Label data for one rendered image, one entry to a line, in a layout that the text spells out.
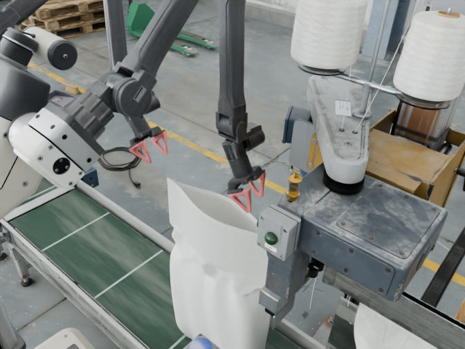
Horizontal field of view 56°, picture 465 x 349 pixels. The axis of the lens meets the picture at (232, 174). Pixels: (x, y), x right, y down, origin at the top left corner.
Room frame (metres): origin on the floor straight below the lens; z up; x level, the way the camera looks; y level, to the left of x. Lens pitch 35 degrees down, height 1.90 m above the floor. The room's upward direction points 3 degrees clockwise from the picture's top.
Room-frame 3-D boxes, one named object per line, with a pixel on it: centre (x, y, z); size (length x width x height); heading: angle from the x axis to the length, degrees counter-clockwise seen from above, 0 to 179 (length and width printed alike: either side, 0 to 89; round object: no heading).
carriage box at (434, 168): (1.02, -0.47, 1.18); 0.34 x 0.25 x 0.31; 141
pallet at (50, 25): (6.26, 2.38, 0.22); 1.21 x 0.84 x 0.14; 141
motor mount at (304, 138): (1.08, -0.30, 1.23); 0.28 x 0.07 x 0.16; 51
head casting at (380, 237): (0.73, -0.28, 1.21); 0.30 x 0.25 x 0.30; 51
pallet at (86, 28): (6.24, 2.39, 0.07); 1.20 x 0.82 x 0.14; 139
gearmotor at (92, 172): (2.20, 0.98, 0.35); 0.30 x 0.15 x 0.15; 51
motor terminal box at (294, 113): (1.21, -0.20, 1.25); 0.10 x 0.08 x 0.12; 166
